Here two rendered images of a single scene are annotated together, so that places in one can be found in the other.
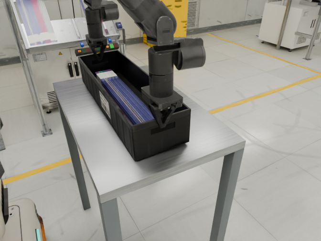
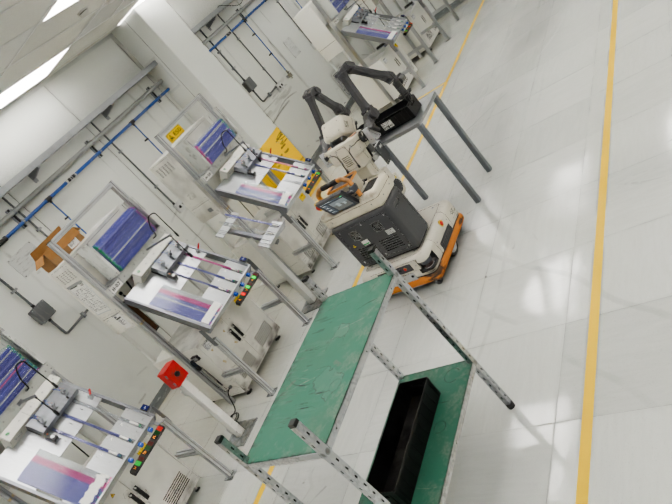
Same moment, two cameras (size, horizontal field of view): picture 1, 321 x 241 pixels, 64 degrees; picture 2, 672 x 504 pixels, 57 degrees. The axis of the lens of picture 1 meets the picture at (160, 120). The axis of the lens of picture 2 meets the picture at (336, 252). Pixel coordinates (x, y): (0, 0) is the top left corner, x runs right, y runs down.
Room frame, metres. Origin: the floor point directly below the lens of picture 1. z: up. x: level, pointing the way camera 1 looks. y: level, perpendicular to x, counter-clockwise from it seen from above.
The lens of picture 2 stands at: (-3.42, 2.36, 2.09)
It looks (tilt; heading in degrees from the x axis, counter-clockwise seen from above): 20 degrees down; 344
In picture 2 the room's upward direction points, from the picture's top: 43 degrees counter-clockwise
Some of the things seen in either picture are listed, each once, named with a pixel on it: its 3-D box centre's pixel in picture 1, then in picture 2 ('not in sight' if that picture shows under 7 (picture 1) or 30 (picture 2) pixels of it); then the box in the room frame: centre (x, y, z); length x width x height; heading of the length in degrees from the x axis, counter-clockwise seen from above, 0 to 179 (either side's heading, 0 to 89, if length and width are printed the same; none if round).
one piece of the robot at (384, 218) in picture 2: not in sight; (372, 215); (0.42, 0.87, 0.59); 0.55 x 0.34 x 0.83; 28
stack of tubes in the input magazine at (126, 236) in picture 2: not in sight; (123, 239); (1.67, 2.08, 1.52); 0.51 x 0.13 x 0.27; 121
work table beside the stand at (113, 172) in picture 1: (136, 183); (422, 164); (0.82, 0.11, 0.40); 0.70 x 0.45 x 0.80; 28
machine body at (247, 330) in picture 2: not in sight; (220, 347); (1.75, 2.19, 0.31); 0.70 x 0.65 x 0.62; 121
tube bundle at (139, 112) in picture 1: (124, 99); not in sight; (0.81, 0.13, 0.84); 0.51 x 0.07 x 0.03; 28
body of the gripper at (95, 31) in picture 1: (95, 31); not in sight; (1.06, 0.26, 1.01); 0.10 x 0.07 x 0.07; 28
